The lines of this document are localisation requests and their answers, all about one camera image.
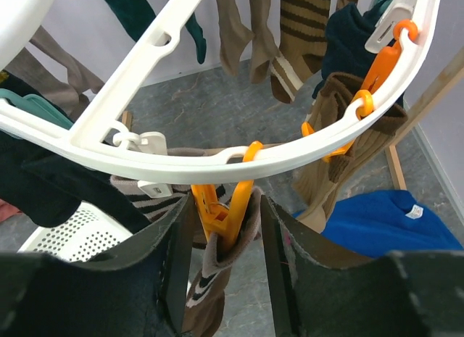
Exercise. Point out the white perforated laundry basket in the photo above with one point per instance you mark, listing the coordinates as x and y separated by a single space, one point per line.
88 232

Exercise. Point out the orange clothes clip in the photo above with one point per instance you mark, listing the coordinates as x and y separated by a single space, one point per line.
361 106
219 218

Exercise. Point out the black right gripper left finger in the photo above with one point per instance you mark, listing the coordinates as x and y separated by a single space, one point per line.
137 288

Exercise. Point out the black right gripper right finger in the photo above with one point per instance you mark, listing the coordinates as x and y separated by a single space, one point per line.
318 288

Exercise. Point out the brown striped-cuff sock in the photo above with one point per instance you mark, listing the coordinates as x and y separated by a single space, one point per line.
205 300

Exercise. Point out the blue towel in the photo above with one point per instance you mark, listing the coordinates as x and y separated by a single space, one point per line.
368 226

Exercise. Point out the tan brown-striped sock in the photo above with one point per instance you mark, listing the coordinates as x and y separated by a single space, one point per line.
302 46

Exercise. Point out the pink red shirt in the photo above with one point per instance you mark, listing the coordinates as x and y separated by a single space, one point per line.
7 210

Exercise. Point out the taupe sock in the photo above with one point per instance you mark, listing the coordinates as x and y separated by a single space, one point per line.
264 48
234 36

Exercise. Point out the dark navy plain sock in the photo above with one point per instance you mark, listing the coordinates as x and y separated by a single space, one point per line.
49 188

